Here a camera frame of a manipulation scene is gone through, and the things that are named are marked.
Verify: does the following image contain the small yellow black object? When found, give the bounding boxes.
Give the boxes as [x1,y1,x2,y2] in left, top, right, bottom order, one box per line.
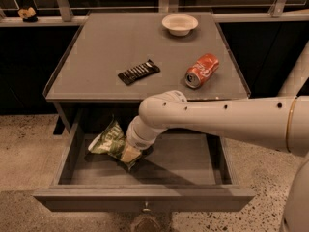
[18,6,38,22]

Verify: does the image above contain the black snack bar wrapper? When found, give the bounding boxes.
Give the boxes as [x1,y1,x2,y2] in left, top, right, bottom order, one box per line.
[118,59,160,86]

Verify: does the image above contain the green jalapeno chip bag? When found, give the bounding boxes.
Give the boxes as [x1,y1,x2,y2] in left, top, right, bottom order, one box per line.
[88,118,142,170]

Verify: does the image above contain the metal railing frame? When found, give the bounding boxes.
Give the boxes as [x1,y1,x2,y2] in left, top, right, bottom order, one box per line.
[0,0,309,27]

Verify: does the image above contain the metal drawer knob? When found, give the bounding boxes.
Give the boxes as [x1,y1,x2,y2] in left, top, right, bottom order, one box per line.
[142,201,152,213]

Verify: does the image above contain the red cola can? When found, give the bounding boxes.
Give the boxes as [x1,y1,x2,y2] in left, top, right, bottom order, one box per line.
[184,53,219,89]

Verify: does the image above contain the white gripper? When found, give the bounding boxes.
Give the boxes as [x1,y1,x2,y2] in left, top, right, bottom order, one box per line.
[121,116,161,163]

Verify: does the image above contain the open grey top drawer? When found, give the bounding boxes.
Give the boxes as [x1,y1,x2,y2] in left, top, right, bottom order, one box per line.
[34,109,255,213]

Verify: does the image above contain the grey wooden cabinet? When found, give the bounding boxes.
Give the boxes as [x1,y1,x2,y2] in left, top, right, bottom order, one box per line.
[44,13,250,129]

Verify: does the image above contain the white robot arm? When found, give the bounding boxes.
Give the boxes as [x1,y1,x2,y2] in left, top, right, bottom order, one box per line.
[126,43,309,232]

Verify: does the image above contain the white paper bowl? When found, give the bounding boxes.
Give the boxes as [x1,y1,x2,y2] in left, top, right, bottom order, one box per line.
[162,14,199,37]

